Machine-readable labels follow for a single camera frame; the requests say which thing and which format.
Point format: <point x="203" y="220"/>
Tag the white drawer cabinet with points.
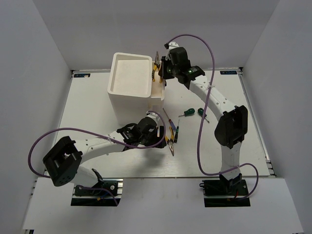
<point x="129" y="87"/>

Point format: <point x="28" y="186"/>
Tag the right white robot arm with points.
<point x="232" y="119"/>

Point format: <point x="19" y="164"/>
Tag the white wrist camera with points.
<point x="154" y="115"/>
<point x="169" y="46"/>

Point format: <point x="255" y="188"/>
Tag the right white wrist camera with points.
<point x="169" y="46"/>

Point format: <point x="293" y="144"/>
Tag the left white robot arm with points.
<point x="64" y="161"/>

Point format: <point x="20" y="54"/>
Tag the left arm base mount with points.
<point x="106" y="194"/>

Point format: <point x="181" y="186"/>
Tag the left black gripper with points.
<point x="157" y="139"/>

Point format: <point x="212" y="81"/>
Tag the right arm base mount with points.
<point x="215" y="195"/>

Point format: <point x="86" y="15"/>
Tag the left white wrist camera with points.
<point x="154" y="115"/>

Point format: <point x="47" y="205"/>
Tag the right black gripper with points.
<point x="162" y="69"/>

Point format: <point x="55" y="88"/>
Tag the black green precision screwdriver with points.
<point x="176" y="133"/>

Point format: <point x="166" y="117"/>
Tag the yellow long-nose pliers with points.
<point x="170" y="141"/>

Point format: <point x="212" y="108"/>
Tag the green stubby screwdriver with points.
<point x="187" y="113"/>
<point x="200" y="111"/>

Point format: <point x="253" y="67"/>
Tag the red blue screwdriver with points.
<point x="169" y="120"/>

